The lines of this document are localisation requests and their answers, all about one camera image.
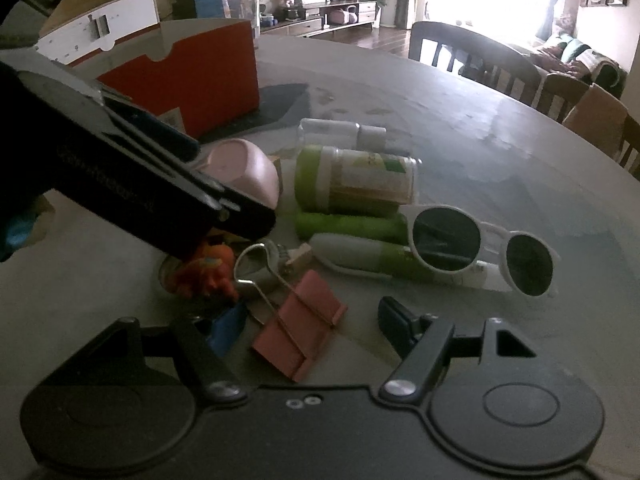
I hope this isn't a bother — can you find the pink bowl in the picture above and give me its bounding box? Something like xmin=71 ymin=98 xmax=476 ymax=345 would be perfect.
xmin=192 ymin=138 xmax=279 ymax=211

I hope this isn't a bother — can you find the orange toy figure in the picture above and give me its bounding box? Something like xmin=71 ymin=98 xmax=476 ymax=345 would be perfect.
xmin=172 ymin=237 xmax=240 ymax=306

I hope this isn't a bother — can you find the wooden tv cabinet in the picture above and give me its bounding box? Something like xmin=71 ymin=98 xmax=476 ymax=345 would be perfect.
xmin=260 ymin=0 xmax=382 ymax=37

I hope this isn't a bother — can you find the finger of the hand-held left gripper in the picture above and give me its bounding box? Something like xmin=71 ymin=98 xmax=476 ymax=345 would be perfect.
xmin=107 ymin=129 xmax=277 ymax=239
xmin=102 ymin=90 xmax=202 ymax=162

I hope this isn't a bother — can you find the green lid jar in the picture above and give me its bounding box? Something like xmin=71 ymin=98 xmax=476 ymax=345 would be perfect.
xmin=294 ymin=144 xmax=420 ymax=212

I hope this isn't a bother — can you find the dark wooden chair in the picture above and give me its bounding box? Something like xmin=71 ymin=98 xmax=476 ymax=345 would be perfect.
xmin=408 ymin=21 xmax=542 ymax=107

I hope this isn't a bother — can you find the white cabinet board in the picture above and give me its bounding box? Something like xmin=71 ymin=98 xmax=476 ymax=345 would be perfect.
xmin=38 ymin=0 xmax=162 ymax=69

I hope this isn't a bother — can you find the orange cardboard box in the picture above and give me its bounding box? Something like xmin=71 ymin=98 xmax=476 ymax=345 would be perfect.
xmin=97 ymin=19 xmax=260 ymax=138

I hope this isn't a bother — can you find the white and green tube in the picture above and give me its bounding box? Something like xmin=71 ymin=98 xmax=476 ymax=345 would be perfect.
xmin=309 ymin=233 xmax=503 ymax=288

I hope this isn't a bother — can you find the clear bottle with white cap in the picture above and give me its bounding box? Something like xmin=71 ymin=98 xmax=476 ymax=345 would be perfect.
xmin=298 ymin=118 xmax=387 ymax=152

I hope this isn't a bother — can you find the wooden chair with beige cloth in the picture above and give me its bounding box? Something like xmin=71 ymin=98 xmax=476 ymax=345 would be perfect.
xmin=537 ymin=74 xmax=640 ymax=181

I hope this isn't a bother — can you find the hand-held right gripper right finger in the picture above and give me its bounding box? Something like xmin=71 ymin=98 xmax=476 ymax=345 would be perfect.
xmin=377 ymin=296 xmax=541 ymax=406

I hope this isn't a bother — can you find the small wooden clip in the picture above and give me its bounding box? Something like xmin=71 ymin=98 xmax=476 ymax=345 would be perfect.
xmin=286 ymin=241 xmax=314 ymax=272

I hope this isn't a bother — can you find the sofa with blankets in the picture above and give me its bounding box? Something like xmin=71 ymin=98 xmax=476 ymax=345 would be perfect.
xmin=520 ymin=30 xmax=626 ymax=98

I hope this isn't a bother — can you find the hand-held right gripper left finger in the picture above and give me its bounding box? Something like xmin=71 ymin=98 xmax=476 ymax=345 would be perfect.
xmin=75 ymin=305 xmax=248 ymax=408

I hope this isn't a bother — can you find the blue box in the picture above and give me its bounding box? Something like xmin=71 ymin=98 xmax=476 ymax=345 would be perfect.
xmin=194 ymin=0 xmax=227 ymax=19

